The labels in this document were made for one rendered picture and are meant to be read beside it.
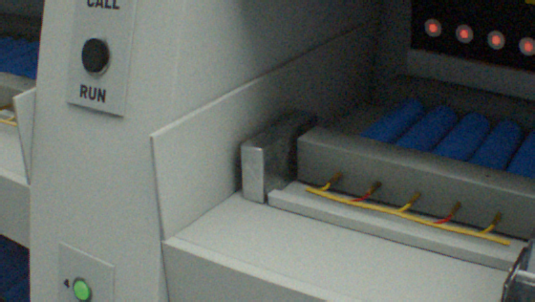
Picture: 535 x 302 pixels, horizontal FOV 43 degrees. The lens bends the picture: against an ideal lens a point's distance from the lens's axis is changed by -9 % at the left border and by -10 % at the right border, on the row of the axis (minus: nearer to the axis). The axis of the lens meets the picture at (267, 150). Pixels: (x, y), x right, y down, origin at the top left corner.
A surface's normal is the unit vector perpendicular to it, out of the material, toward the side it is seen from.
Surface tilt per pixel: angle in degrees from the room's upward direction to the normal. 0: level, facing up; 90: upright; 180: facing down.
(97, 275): 90
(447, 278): 16
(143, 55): 90
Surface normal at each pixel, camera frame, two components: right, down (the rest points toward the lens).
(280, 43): 0.84, 0.22
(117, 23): -0.54, 0.11
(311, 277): -0.03, -0.91
